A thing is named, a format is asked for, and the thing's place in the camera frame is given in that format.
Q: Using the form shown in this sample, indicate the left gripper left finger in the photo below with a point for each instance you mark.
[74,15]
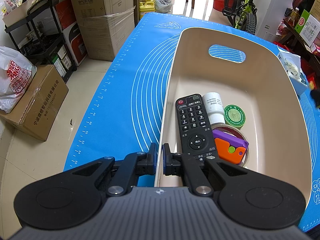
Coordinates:
[125,173]

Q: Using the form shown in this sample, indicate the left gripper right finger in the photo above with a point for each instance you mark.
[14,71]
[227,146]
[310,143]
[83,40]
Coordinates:
[188,169]

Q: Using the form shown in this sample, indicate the black remote control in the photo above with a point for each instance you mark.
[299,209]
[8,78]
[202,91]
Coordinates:
[195,131]

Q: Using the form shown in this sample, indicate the white plastic bottle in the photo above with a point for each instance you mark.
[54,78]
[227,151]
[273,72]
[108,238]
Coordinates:
[214,108]

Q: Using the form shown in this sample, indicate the green round tin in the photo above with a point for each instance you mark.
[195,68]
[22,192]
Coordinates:
[234,116]

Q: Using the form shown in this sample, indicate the beige plastic storage bin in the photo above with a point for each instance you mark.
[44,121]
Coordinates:
[247,73]

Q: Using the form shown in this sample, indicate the brown cardboard box on floor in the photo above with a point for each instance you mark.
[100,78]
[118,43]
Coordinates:
[36,111]

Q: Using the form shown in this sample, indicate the large wrapped cardboard box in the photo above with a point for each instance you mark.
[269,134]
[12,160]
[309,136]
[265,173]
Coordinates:
[104,36]

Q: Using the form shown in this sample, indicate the white plastic shopping bag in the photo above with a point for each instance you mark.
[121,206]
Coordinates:
[17,72]

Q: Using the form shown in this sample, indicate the tissue pack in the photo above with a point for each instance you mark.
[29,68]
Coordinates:
[292,64]

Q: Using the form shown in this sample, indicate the yellow oil jug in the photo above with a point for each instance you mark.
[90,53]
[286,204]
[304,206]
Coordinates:
[146,7]

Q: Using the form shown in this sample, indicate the grey plastic bag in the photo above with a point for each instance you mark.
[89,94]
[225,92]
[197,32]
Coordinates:
[163,6]

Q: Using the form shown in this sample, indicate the black metal shelf rack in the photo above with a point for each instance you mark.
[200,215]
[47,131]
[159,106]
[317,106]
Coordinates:
[41,47]

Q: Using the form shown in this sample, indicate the green black bicycle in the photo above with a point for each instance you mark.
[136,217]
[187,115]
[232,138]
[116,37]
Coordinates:
[242,14]

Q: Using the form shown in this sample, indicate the red white appliance box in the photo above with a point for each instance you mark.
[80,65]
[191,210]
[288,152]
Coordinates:
[71,31]

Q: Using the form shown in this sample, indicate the white refrigerator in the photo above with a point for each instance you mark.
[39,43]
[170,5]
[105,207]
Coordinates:
[269,15]

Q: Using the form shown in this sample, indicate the green white carton box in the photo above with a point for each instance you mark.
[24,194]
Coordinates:
[308,28]

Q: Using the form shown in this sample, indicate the box atop shelf rack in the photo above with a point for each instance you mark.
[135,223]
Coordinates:
[19,13]

